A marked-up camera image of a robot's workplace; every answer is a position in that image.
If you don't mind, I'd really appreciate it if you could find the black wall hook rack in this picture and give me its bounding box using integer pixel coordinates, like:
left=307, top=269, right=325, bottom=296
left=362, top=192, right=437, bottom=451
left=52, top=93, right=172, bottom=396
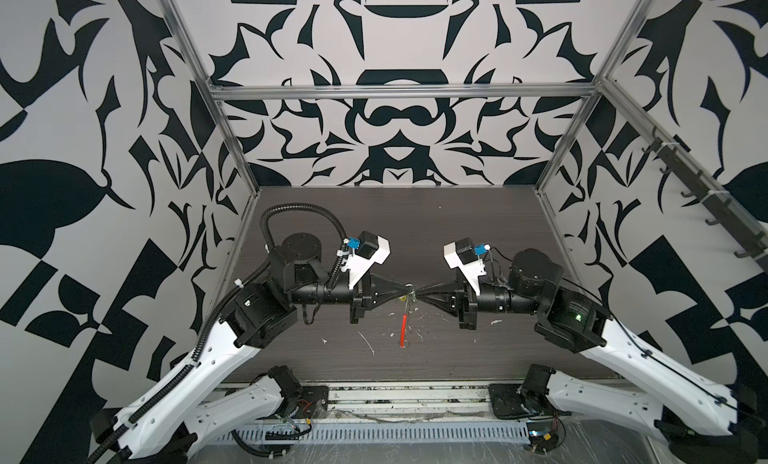
left=640, top=127, right=767, bottom=273

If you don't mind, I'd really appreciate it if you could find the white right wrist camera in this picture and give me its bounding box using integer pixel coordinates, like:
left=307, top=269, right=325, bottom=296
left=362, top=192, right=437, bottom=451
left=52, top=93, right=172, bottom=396
left=443, top=238, right=491, bottom=296

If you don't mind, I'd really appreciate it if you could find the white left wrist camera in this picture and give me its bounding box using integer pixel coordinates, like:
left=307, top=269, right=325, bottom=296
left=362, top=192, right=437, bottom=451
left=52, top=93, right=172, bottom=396
left=341, top=231, right=390, bottom=290

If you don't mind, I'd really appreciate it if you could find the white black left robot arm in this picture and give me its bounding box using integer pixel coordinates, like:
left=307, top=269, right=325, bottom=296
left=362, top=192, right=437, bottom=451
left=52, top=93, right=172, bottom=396
left=86, top=203, right=409, bottom=463

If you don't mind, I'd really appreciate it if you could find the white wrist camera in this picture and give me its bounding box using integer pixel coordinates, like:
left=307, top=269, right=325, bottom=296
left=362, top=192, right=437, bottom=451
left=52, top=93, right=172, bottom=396
left=443, top=238, right=491, bottom=296
left=341, top=231, right=390, bottom=290

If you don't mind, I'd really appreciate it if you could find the white slotted cable duct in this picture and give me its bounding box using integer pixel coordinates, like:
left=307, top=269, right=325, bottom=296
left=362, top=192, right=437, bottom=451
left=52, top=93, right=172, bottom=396
left=238, top=421, right=530, bottom=445

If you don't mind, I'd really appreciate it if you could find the red handled wire keyring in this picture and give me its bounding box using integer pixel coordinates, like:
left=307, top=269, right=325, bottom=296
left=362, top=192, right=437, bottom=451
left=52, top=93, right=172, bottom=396
left=399, top=287, right=416, bottom=349

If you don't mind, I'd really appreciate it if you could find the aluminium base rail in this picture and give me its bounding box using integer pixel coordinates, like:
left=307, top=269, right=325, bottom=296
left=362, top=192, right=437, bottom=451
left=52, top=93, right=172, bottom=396
left=203, top=379, right=613, bottom=422

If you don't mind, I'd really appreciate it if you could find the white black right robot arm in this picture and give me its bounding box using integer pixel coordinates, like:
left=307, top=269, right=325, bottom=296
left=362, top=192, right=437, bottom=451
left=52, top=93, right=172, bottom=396
left=416, top=242, right=767, bottom=463

